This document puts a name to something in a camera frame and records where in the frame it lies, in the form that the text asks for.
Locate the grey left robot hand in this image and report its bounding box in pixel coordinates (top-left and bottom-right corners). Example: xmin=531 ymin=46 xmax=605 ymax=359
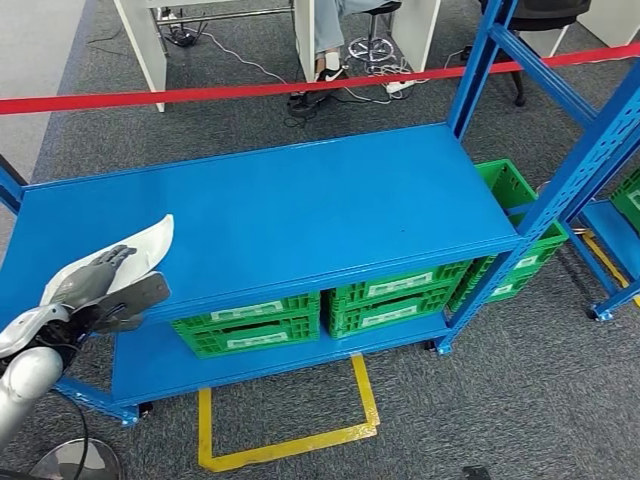
xmin=48 ymin=245 xmax=171 ymax=335

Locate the white curved panel part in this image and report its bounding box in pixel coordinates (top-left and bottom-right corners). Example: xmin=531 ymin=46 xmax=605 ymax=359
xmin=39 ymin=213 xmax=175 ymax=309

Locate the wide blue metal shelf rack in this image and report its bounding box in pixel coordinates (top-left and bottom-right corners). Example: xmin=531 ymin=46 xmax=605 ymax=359
xmin=0 ymin=0 xmax=640 ymax=427

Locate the narrow blue metal shelf rack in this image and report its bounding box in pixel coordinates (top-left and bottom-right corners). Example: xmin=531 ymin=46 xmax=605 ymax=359
xmin=562 ymin=197 xmax=640 ymax=324

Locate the red barrier tape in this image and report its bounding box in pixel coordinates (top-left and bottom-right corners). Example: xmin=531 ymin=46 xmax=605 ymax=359
xmin=0 ymin=42 xmax=640 ymax=117

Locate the person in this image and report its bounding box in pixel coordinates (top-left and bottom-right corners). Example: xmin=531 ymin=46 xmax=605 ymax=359
xmin=288 ymin=0 xmax=401 ymax=119

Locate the white desk panel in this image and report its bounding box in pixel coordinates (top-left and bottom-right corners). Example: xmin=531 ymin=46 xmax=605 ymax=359
xmin=392 ymin=0 xmax=442 ymax=74

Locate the black office chair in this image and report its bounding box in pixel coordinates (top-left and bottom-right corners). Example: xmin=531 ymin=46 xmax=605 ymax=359
xmin=478 ymin=0 xmax=593 ymax=109

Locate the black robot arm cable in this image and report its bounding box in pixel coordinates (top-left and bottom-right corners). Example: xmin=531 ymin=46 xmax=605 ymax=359
xmin=50 ymin=390 xmax=90 ymax=480

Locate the black cable tangle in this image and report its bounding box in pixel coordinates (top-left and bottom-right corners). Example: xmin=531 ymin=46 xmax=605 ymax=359
xmin=162 ymin=16 xmax=210 ymax=49

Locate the white floor cable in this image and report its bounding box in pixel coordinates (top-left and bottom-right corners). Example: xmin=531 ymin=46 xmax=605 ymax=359
xmin=199 ymin=26 xmax=291 ymax=86

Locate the black stool with chrome ring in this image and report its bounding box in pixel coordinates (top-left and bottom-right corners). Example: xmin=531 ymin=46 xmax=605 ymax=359
xmin=347 ymin=0 xmax=404 ymax=66

